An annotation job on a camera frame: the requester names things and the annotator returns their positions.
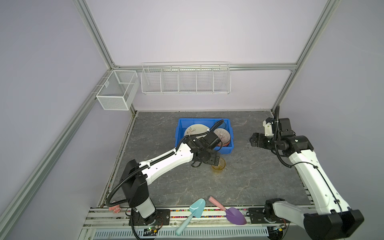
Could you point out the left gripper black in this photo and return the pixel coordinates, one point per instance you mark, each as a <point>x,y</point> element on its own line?
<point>213,160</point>

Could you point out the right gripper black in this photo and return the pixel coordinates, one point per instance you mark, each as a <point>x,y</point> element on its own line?
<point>260,142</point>

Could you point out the yellow glass cup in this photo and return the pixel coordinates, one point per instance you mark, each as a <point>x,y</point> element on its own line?
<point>220,167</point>

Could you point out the cream floral plate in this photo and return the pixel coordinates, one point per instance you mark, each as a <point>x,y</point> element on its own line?
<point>197,130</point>

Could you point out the pink striped bowl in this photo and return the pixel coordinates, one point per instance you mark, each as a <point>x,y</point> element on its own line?
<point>224,136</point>

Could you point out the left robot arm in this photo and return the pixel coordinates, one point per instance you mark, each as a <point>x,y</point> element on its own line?
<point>133,188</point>

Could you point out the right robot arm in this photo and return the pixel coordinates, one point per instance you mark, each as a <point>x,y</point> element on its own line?
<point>332,218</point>

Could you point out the blue plastic bin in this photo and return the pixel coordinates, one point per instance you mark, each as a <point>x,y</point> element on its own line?
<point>185,123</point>

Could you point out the light blue toy shovel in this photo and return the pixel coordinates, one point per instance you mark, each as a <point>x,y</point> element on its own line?
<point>196,210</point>

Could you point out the pink object at base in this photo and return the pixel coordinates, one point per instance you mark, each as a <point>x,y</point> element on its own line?
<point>115,209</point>

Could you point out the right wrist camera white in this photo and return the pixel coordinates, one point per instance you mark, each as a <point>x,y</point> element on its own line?
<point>268,127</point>

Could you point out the purple toy shovel pink handle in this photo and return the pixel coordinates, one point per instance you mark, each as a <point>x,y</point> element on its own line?
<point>233,215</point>

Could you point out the white wire wall rack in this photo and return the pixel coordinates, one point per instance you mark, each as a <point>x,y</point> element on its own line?
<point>176,78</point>

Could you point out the white mesh wall basket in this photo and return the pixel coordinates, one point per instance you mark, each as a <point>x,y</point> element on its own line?
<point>119,90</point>

